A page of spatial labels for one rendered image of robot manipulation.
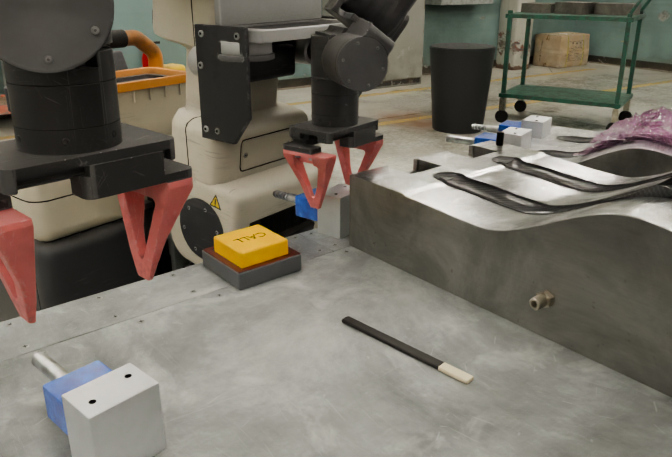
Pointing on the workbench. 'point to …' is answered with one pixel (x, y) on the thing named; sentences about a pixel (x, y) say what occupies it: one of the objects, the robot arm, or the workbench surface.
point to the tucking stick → (409, 350)
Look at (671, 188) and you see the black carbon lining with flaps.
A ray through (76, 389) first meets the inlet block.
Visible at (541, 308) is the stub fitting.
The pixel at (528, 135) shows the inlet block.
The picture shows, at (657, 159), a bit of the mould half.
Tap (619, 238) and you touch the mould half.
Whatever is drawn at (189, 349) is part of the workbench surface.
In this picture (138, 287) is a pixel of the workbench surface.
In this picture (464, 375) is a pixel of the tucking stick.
